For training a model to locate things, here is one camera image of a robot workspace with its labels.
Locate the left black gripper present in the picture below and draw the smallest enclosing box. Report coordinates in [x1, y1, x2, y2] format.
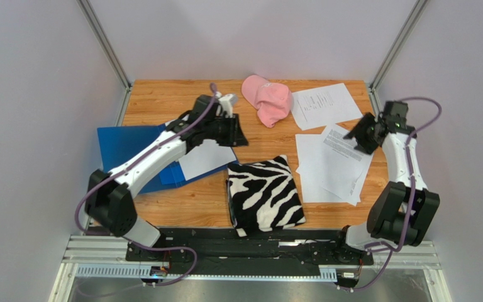
[203, 114, 249, 148]

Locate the printed paper sheet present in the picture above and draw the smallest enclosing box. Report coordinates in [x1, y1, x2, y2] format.
[179, 140, 236, 181]
[291, 83, 362, 130]

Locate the white paper sheet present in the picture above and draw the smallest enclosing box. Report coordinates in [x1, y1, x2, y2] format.
[296, 134, 360, 205]
[319, 125, 373, 206]

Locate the blue file folder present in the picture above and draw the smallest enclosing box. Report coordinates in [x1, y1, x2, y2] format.
[97, 124, 227, 194]

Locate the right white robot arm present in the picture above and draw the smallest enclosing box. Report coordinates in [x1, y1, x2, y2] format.
[344, 96, 442, 252]

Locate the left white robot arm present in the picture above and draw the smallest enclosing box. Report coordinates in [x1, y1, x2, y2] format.
[79, 92, 248, 248]

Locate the pink baseball cap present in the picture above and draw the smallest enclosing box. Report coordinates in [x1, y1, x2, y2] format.
[241, 75, 294, 128]

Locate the zebra print cushion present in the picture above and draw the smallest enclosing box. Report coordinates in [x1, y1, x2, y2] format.
[226, 155, 306, 237]

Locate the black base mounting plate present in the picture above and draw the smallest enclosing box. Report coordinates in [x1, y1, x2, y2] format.
[122, 228, 375, 277]

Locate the right corner aluminium post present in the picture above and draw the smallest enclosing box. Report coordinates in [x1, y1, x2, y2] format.
[370, 0, 430, 92]

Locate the corner aluminium post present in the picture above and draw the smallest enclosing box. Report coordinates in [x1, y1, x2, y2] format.
[370, 0, 430, 92]
[77, 0, 132, 90]

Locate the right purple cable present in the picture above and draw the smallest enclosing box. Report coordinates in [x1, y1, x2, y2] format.
[337, 96, 442, 291]

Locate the purple cable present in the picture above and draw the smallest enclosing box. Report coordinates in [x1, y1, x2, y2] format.
[337, 96, 442, 291]
[74, 82, 198, 288]

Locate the left corner aluminium post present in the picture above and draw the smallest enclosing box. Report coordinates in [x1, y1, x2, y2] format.
[77, 0, 132, 90]

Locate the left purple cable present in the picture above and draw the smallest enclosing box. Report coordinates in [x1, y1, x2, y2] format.
[74, 82, 198, 288]

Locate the aluminium frame rail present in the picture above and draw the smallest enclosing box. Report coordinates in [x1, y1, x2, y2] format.
[49, 236, 452, 301]

